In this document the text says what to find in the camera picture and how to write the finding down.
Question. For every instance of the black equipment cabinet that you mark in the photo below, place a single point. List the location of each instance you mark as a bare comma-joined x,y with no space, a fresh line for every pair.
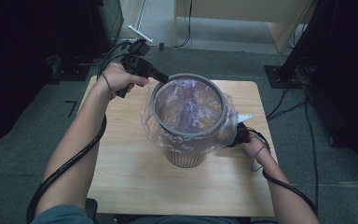
105,25

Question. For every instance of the person's left hand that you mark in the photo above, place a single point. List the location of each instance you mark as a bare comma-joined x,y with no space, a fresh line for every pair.
118,79

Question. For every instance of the black floor tape strip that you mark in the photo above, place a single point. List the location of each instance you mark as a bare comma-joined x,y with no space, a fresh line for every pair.
161,46

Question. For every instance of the person's right hand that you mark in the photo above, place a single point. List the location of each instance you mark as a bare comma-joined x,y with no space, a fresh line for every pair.
259,149

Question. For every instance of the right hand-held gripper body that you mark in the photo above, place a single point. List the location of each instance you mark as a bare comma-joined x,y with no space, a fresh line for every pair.
243,135

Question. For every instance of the black floor base plate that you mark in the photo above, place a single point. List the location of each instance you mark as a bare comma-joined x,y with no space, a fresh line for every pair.
71,73

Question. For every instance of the clear plastic bin bag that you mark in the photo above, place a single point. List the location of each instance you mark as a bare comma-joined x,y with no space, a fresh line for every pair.
186,109

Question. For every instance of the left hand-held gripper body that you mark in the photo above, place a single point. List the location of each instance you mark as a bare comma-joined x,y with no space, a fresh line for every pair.
138,63

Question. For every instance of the black stand with base plate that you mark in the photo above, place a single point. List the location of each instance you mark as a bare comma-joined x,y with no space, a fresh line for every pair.
281,76

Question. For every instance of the light wooden desk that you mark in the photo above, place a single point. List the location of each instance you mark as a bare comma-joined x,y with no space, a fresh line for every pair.
230,9

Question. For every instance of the dark curtain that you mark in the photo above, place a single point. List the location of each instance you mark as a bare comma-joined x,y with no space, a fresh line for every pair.
351,77
18,62

